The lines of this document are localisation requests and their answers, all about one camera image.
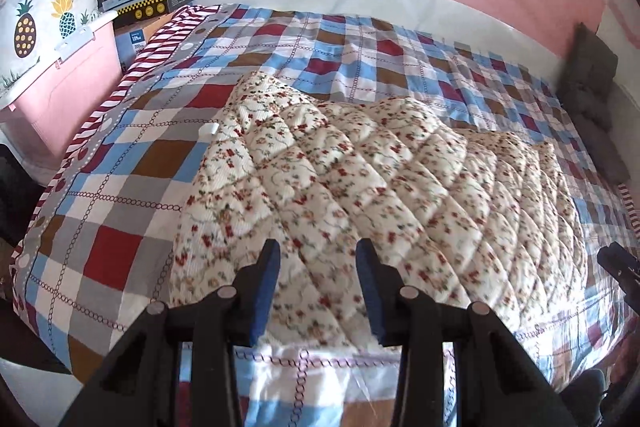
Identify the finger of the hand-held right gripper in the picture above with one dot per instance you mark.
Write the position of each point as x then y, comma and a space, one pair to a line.
619, 264

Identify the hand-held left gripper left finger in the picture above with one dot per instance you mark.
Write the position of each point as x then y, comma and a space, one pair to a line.
262, 302

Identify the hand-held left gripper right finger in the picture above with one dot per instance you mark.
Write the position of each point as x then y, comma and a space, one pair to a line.
372, 302

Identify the floral quilted garment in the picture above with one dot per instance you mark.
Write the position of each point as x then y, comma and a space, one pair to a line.
380, 157

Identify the checkered bed sheet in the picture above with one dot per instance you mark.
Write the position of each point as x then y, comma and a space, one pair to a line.
125, 207

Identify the grey tufted cushion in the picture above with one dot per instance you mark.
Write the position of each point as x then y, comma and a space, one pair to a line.
592, 82

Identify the blue cardboard box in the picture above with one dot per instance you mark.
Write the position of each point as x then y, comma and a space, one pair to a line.
132, 39

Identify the pink storage bin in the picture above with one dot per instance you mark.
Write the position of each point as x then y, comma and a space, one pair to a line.
65, 77

